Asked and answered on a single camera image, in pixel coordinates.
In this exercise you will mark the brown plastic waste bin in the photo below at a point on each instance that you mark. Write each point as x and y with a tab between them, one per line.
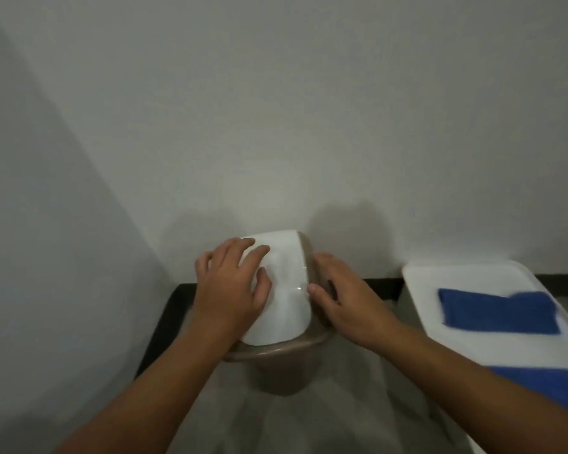
284	368

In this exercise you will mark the person's left thumb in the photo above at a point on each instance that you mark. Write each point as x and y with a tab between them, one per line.
264	286

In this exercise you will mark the blue cloth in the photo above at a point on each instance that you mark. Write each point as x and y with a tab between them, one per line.
554	387
497	312

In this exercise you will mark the person's left forearm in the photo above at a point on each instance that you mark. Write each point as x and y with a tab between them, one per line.
156	392

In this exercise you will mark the person's right forearm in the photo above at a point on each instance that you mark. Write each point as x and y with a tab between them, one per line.
478	401

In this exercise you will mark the person's right hand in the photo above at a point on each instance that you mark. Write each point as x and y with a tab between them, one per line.
355	312

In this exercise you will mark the person's left middle finger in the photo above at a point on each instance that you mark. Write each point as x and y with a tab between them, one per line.
234	248

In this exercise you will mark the white plastic container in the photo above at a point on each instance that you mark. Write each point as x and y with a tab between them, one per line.
478	278

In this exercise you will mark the person's right thumb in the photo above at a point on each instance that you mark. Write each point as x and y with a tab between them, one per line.
322	300

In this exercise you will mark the person's left hand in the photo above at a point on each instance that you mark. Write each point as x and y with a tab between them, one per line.
222	297

